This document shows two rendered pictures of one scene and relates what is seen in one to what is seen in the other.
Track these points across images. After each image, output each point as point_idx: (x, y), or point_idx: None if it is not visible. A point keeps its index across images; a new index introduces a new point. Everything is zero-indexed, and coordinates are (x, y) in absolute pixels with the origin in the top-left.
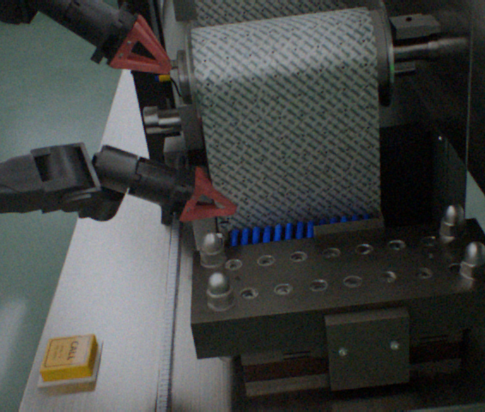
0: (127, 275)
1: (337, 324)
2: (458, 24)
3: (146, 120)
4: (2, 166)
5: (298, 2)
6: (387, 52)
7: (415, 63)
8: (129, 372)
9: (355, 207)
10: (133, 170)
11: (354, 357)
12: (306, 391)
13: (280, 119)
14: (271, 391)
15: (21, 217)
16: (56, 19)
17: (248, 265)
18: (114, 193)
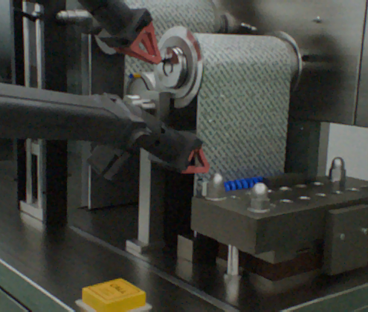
0: (82, 258)
1: (340, 212)
2: (340, 38)
3: (134, 102)
4: (97, 98)
5: None
6: (294, 59)
7: None
8: (172, 299)
9: (271, 170)
10: (160, 125)
11: (345, 242)
12: (311, 282)
13: (241, 97)
14: (290, 286)
15: None
16: (95, 3)
17: (244, 197)
18: (133, 150)
